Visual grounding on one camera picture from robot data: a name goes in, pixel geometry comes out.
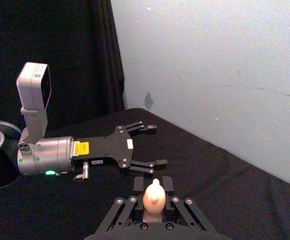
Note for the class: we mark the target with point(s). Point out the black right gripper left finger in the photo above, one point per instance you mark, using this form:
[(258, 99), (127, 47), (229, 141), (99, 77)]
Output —
[(128, 208)]

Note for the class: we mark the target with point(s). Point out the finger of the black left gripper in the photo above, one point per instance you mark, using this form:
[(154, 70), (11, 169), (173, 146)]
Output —
[(147, 166), (142, 128)]

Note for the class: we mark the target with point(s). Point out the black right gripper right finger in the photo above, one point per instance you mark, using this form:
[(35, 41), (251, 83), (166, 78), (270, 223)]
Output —
[(182, 210)]

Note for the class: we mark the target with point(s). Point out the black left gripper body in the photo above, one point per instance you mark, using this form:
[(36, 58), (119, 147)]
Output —
[(104, 150)]

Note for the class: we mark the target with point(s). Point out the small white plastic piece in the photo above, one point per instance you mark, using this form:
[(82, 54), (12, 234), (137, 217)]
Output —
[(153, 200)]

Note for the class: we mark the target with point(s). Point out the black table cloth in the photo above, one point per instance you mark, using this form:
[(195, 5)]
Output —
[(222, 195)]

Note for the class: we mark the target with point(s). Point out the black hanging curtain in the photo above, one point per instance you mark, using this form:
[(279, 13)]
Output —
[(60, 50)]

